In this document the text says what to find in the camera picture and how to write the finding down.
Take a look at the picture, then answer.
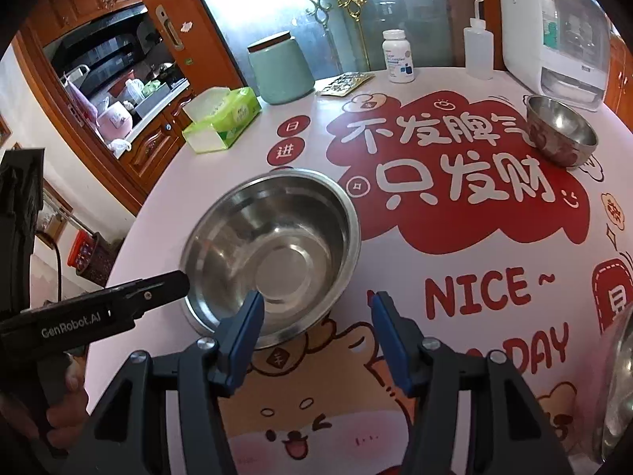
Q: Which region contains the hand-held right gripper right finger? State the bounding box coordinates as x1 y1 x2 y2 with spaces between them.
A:
372 291 579 475

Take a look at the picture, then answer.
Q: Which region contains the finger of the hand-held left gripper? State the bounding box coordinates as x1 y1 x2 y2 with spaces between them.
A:
106 271 191 317

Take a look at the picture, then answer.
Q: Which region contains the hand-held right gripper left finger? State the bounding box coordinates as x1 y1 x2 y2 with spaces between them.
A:
72 291 264 475

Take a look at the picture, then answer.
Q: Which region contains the large steel bowl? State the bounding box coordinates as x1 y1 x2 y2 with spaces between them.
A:
180 168 361 350

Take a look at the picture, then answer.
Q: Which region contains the small steel bowl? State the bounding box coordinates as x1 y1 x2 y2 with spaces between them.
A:
524 94 599 166

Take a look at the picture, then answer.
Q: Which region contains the person's left hand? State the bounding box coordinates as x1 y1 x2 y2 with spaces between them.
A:
44 353 90 448

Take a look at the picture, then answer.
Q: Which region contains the dark woven basket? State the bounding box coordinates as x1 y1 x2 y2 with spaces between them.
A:
66 232 117 283

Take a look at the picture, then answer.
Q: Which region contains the wooden kitchen cabinet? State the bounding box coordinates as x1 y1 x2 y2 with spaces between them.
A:
119 89 199 194

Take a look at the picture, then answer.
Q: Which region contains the pink rice cooker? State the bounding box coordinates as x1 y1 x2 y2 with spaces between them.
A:
96 101 134 142

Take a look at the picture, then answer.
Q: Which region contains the green tissue pack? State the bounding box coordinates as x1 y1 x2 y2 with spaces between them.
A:
182 86 262 154

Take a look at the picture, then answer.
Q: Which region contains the patterned glass plate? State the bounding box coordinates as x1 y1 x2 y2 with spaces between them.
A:
591 314 633 463

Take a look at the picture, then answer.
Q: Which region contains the black range hood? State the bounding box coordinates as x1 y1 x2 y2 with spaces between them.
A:
44 5 149 75

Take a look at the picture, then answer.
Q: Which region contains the mint green canister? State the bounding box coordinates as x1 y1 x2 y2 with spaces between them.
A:
247 31 316 106

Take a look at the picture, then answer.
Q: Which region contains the pill blister pack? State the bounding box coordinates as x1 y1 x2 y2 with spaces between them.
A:
320 73 375 96

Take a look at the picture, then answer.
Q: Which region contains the white pill bottle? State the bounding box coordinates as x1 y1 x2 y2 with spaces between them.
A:
382 30 416 84

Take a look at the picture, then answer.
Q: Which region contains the clear squeeze bottle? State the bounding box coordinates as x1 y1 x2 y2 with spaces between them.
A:
463 0 495 80

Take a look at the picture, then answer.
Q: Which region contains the white countertop sterilizer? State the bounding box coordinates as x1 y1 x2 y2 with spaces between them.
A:
497 0 611 110

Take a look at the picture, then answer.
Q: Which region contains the frosted glass sliding door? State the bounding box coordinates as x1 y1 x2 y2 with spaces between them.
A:
183 0 480 90

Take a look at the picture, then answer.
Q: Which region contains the black cable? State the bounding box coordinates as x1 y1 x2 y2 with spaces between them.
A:
37 235 63 302

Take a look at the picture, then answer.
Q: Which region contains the silver door handle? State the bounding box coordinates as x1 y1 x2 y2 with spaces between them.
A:
155 5 184 50

